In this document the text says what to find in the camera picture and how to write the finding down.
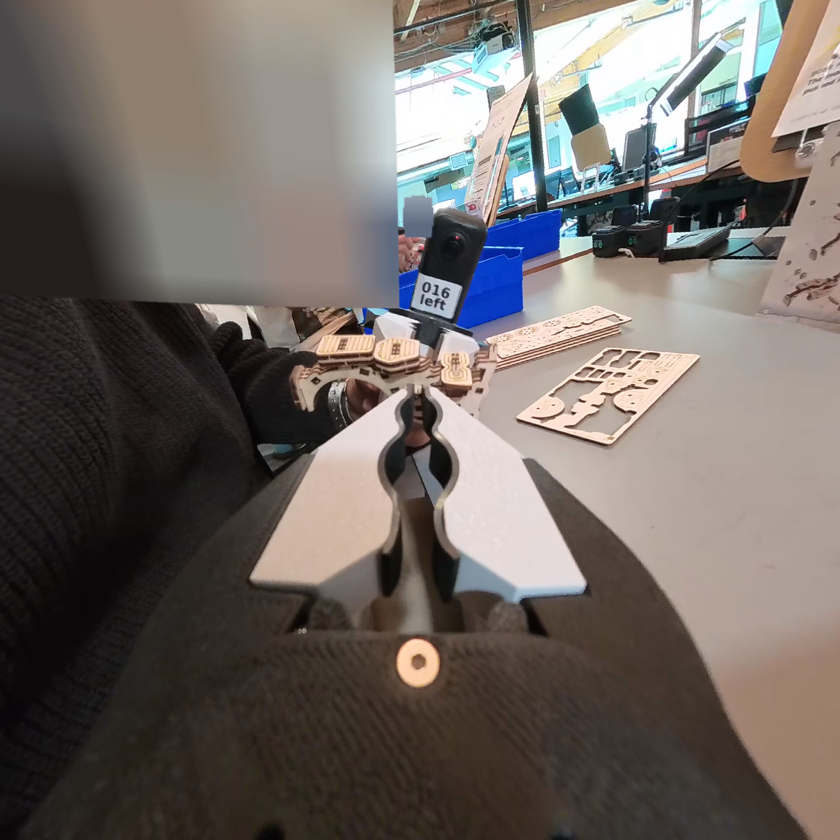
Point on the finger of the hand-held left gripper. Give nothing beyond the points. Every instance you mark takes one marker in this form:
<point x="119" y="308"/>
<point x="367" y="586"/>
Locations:
<point x="456" y="341"/>
<point x="394" y="326"/>

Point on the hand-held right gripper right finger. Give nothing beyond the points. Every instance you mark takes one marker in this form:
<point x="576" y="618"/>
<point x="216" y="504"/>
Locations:
<point x="505" y="525"/>

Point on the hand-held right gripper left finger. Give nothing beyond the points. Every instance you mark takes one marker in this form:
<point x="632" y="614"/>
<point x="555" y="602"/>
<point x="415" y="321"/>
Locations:
<point x="328" y="525"/>

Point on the wooden puzzle model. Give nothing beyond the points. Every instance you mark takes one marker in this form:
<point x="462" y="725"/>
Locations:
<point x="394" y="351"/>

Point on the person's left forearm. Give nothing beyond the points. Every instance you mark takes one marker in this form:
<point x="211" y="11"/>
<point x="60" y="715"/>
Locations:
<point x="282" y="394"/>

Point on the grey desk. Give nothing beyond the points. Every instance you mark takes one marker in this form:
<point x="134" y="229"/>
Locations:
<point x="722" y="525"/>

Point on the black desk lamp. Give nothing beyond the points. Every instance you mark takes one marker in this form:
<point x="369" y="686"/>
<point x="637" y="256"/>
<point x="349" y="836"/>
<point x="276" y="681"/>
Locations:
<point x="689" y="72"/>

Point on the person's left hand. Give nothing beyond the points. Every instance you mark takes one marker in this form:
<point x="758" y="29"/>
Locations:
<point x="364" y="397"/>

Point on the large blue plastic bin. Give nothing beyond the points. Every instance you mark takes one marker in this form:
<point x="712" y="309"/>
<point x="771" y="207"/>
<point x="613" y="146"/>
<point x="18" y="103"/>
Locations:
<point x="489" y="285"/>

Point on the small blue plastic bin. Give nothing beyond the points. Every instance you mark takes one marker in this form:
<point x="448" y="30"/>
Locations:
<point x="525" y="233"/>

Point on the stack of wooden puzzle sheets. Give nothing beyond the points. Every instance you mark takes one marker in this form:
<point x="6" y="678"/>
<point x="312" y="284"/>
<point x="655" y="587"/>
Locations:
<point x="558" y="334"/>

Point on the wooden sign board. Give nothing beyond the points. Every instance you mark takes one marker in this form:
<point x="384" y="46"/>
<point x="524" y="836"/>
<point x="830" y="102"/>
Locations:
<point x="499" y="151"/>

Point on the black battery charger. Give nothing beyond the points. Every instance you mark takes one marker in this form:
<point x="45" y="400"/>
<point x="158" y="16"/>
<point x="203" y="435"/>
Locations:
<point x="610" y="239"/>
<point x="649" y="237"/>

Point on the punched-out wooden puzzle sheet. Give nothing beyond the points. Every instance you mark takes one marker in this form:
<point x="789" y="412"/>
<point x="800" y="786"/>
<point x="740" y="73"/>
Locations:
<point x="610" y="394"/>

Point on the black pillar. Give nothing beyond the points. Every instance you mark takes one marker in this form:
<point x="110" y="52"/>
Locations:
<point x="533" y="105"/>

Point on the black and cream chair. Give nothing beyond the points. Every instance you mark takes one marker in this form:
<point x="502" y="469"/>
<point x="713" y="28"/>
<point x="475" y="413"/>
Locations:
<point x="587" y="131"/>

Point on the computer monitor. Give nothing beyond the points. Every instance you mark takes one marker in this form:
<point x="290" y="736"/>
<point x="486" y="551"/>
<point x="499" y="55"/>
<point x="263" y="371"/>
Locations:
<point x="636" y="148"/>

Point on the person's black sweater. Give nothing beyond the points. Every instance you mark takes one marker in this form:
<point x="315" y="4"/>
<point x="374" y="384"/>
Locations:
<point x="98" y="525"/>

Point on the flat black device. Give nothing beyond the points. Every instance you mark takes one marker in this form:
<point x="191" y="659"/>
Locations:
<point x="695" y="241"/>

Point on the white speckled display board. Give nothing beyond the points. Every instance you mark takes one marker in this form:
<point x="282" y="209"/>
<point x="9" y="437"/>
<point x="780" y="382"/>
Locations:
<point x="807" y="262"/>

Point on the wooden board with poster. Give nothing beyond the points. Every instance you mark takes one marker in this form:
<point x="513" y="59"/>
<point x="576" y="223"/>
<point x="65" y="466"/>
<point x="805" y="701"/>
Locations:
<point x="768" y="98"/>

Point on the metal poster clip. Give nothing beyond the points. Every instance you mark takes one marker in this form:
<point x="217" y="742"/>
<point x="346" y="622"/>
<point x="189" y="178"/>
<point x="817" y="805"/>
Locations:
<point x="810" y="143"/>

